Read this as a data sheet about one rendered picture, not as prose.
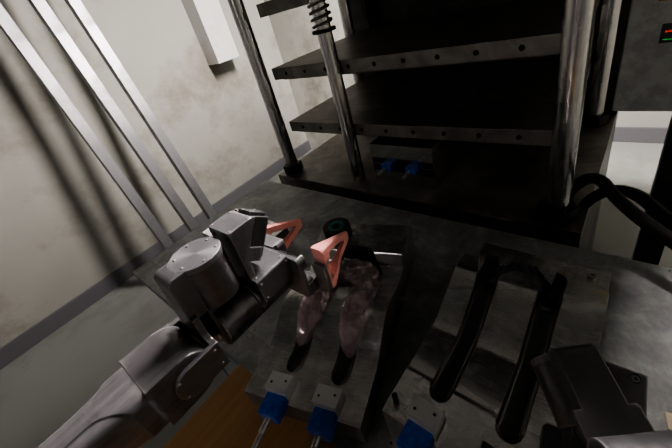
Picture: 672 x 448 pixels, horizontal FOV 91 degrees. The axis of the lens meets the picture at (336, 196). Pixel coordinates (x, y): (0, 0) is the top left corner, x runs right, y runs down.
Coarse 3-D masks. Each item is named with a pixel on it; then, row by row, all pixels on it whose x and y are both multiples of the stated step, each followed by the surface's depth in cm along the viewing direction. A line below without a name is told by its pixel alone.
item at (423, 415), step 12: (420, 396) 54; (408, 408) 53; (420, 408) 53; (432, 408) 52; (408, 420) 53; (420, 420) 51; (432, 420) 51; (444, 420) 53; (408, 432) 52; (420, 432) 51; (432, 432) 50; (408, 444) 50; (420, 444) 50; (432, 444) 51
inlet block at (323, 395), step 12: (324, 396) 62; (336, 396) 61; (324, 408) 61; (336, 408) 60; (312, 420) 60; (324, 420) 59; (336, 420) 60; (312, 432) 59; (324, 432) 58; (312, 444) 57
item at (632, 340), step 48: (288, 192) 151; (192, 240) 136; (432, 240) 102; (480, 240) 97; (528, 240) 92; (288, 288) 99; (432, 288) 86; (624, 288) 74; (624, 336) 65; (384, 384) 69; (384, 432) 62
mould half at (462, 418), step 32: (512, 256) 81; (448, 288) 71; (512, 288) 65; (576, 288) 62; (608, 288) 68; (448, 320) 68; (512, 320) 62; (576, 320) 58; (480, 352) 61; (512, 352) 60; (416, 384) 59; (480, 384) 56; (384, 416) 57; (448, 416) 53; (480, 416) 52; (544, 416) 50
